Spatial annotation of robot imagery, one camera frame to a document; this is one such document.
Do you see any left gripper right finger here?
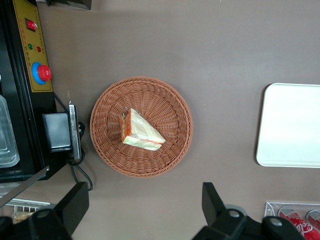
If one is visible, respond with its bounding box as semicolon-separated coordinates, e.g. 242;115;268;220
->
192;182;306;240

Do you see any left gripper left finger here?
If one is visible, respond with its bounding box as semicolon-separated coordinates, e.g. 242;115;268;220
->
0;181;90;240

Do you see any triangular sandwich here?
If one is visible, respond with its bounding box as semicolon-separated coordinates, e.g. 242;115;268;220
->
120;107;167;152

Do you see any cream plastic tray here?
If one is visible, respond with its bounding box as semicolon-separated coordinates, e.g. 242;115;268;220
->
255;82;320;168

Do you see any brown round wicker basket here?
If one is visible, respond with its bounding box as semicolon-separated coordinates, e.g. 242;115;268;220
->
89;76;194;179

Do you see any clear bag of crackers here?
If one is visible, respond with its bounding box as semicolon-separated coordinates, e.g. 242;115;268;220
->
11;211;35;225

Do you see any clear acrylic bottle rack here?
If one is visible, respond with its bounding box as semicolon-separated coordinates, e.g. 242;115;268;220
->
264;201;320;240

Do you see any large clear plastic container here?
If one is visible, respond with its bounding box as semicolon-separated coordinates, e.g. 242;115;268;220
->
0;94;20;169

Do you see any black sealing machine yellow panel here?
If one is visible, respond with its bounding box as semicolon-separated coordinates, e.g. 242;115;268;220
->
0;0;87;208

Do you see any grey flat plate black end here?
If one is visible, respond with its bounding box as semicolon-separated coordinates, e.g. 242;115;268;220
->
46;0;91;10

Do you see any black machine power cable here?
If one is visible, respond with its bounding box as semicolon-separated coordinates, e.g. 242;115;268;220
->
53;91;94;191

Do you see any white wire rack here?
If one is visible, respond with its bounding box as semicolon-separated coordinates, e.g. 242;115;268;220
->
0;181;52;218

